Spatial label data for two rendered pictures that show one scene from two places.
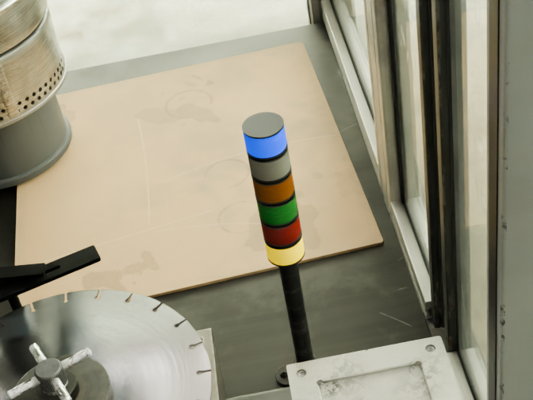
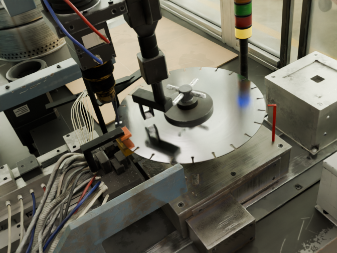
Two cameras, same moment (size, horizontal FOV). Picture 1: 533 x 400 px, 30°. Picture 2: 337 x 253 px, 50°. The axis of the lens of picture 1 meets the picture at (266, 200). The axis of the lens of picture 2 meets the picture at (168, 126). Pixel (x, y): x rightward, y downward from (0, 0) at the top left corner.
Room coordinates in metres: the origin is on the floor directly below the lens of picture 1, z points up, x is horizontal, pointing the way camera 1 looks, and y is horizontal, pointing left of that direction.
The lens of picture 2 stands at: (0.16, 0.54, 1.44)
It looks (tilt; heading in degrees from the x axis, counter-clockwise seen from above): 40 degrees down; 337
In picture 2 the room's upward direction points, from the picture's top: 12 degrees counter-clockwise
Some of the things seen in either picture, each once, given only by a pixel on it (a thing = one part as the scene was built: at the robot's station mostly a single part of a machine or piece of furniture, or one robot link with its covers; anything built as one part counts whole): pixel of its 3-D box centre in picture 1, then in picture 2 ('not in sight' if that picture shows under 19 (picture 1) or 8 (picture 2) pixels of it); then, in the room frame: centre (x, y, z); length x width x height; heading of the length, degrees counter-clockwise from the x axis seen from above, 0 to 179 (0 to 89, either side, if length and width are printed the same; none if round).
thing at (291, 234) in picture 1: (281, 224); (242, 18); (0.86, -0.01, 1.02); 0.05 x 0.04 x 0.03; 0
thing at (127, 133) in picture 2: not in sight; (109, 149); (0.72, 0.45, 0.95); 0.10 x 0.03 x 0.07; 90
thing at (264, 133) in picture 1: (264, 136); not in sight; (0.86, -0.01, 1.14); 0.05 x 0.04 x 0.03; 0
